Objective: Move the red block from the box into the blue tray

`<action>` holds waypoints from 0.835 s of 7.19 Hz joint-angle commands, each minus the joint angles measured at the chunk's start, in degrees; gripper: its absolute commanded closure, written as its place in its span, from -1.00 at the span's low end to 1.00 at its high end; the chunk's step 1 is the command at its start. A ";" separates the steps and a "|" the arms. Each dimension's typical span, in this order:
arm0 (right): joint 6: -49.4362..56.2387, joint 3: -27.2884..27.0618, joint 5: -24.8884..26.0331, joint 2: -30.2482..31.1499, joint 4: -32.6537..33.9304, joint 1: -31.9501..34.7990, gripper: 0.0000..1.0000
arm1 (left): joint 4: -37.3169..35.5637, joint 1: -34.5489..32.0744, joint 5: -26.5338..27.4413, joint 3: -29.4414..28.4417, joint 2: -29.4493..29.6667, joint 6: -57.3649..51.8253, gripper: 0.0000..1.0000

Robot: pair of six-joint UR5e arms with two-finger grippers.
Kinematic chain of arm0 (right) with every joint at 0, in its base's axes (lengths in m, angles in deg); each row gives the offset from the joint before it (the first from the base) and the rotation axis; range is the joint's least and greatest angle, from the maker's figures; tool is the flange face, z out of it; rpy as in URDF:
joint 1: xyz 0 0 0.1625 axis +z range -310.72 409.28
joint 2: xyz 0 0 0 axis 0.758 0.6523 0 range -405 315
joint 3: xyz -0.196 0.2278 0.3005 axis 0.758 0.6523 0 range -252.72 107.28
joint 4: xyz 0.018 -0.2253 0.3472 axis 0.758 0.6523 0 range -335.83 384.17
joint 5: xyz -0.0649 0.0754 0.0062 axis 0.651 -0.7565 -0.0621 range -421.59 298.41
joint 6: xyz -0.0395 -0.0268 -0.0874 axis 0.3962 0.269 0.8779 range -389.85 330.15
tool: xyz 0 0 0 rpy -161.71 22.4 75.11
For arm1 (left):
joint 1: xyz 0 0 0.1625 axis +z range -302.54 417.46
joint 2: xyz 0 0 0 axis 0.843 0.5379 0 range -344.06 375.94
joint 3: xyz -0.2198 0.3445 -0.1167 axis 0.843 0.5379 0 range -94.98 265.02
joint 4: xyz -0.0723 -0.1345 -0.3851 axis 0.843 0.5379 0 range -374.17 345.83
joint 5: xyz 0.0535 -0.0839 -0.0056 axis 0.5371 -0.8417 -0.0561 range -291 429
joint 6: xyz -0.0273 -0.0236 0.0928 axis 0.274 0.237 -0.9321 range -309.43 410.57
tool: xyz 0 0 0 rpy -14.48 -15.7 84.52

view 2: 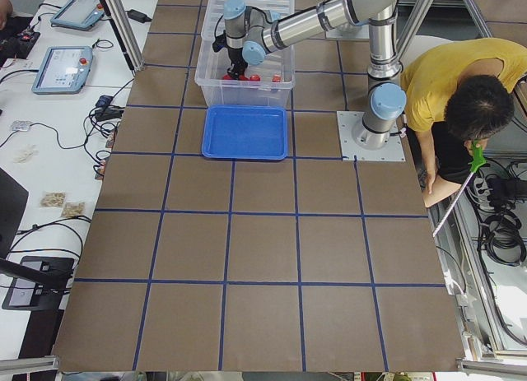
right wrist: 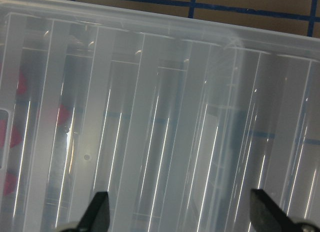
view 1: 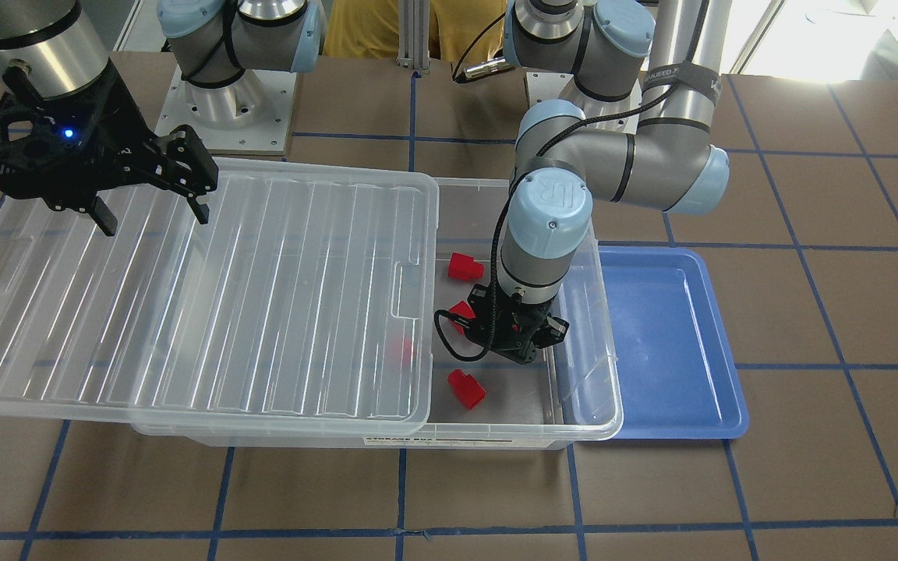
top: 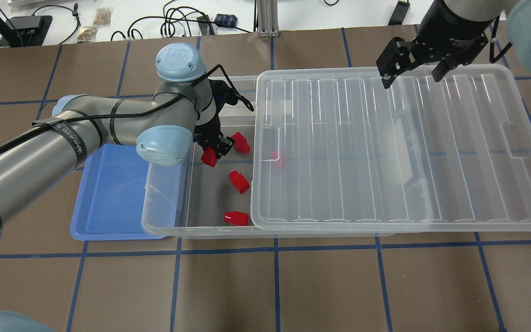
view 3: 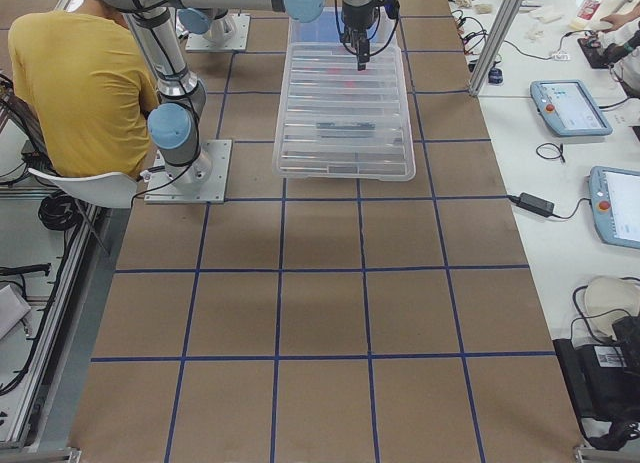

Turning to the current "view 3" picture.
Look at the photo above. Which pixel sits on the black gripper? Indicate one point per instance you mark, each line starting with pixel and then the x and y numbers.
pixel 356 14

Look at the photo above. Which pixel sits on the clear plastic box lid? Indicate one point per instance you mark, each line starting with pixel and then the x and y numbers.
pixel 335 121

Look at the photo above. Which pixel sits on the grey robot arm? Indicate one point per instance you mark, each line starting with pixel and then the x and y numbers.
pixel 175 125
pixel 213 24

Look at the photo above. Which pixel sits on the blue plastic tray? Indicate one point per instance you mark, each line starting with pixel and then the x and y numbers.
pixel 321 30

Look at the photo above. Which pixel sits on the blue teach pendant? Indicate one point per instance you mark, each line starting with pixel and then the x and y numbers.
pixel 614 195
pixel 568 109

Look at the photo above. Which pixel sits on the black power adapter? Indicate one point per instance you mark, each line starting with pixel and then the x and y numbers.
pixel 533 204

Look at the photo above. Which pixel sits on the person in yellow shirt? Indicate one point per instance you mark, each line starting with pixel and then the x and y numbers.
pixel 82 74

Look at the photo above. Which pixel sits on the white chair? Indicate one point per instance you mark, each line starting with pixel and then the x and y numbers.
pixel 113 190

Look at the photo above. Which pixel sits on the black equipment case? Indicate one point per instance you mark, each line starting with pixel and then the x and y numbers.
pixel 603 383

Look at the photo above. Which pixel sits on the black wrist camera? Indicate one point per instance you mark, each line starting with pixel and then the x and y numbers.
pixel 392 8

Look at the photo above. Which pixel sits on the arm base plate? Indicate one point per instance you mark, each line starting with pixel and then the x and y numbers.
pixel 205 180
pixel 199 44

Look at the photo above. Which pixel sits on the aluminium frame post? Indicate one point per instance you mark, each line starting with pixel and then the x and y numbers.
pixel 497 34

